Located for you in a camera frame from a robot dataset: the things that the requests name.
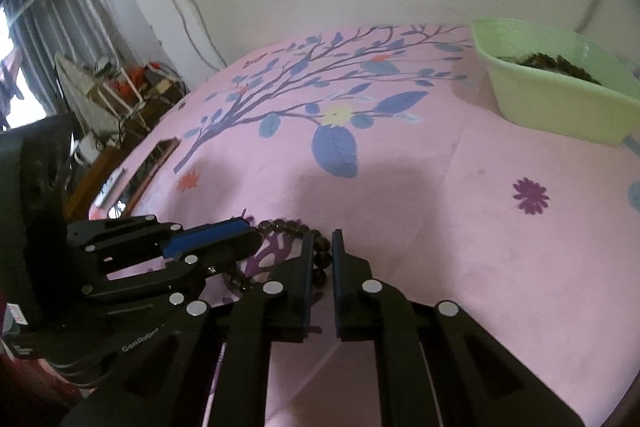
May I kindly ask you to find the dark smartphone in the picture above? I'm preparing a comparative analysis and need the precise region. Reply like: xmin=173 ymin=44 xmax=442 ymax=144
xmin=127 ymin=137 xmax=181 ymax=208

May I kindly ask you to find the wooden side table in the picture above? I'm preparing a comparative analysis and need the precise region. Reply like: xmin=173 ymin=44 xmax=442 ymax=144
xmin=65 ymin=99 xmax=178 ymax=220

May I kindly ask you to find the folded ironing board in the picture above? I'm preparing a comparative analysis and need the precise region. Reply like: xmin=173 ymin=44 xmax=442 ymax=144
xmin=54 ymin=54 xmax=147 ymax=142

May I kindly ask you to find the light green plastic basin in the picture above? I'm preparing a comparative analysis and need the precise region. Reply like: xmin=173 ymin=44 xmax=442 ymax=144
xmin=472 ymin=18 xmax=640 ymax=146

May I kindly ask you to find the pink floral blanket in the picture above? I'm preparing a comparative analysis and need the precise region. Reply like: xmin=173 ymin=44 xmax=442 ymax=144
xmin=87 ymin=23 xmax=640 ymax=427

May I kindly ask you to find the dark beaded bracelet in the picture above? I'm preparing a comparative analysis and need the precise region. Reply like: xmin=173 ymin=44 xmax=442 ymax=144
xmin=225 ymin=218 xmax=335 ymax=294

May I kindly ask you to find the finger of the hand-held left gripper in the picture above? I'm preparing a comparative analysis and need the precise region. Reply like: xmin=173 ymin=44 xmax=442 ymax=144
xmin=67 ymin=215 xmax=252 ymax=259
xmin=82 ymin=229 xmax=264 ymax=303

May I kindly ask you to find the grey striped curtain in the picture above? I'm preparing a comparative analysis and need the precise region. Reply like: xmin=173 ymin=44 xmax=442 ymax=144
xmin=0 ymin=0 xmax=118 ymax=120

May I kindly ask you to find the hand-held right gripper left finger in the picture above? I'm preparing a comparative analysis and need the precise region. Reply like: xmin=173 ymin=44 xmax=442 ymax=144
xmin=60 ymin=229 xmax=321 ymax=427

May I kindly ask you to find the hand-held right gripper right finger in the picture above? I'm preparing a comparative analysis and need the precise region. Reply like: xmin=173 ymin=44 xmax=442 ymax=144
xmin=331 ymin=228 xmax=586 ymax=427

